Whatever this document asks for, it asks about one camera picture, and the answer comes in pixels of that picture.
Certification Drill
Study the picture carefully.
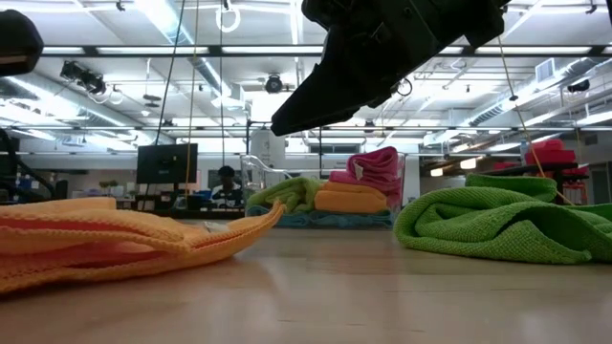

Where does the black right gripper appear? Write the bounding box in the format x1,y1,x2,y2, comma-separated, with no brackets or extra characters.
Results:
270,0,513,137

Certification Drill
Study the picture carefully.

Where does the orange microfiber towel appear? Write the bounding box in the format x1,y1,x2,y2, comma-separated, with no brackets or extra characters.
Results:
0,197,287,293
314,181,389,215

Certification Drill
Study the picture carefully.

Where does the clear plastic bin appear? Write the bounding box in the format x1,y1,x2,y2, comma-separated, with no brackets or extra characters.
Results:
240,152,407,229

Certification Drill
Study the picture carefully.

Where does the green microfiber towel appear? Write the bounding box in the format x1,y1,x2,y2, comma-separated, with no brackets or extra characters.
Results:
246,176,327,215
393,173,612,266

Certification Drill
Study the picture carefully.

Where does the person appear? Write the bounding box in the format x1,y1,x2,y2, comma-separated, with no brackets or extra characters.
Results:
209,164,245,209

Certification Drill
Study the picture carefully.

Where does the background work desk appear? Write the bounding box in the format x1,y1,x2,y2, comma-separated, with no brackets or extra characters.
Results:
66,188,140,210

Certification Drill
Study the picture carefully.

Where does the black monitor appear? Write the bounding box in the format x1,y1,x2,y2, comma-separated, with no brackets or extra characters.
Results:
136,142,199,185

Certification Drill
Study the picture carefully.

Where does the black background table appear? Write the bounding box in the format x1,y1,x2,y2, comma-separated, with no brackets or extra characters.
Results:
482,162,592,206

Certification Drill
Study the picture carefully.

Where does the white ceiling vent unit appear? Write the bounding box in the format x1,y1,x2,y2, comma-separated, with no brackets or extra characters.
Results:
534,56,566,85

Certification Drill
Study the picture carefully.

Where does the red object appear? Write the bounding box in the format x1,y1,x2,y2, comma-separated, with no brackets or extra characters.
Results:
492,138,592,178

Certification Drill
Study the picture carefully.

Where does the black overhead frame beam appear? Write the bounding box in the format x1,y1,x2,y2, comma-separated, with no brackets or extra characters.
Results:
40,44,612,58

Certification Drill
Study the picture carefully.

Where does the white cable loop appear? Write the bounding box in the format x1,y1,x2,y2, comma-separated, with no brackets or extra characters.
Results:
214,0,242,33

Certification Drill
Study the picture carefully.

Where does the silver ceiling air duct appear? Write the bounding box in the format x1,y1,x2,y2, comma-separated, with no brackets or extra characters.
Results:
133,0,252,114

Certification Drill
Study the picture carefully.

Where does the black hanging cable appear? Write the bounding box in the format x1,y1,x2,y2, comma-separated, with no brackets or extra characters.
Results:
153,0,187,147

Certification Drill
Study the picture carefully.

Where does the thin hanging cable with knob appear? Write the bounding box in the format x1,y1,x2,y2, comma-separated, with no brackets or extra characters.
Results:
496,35,575,206

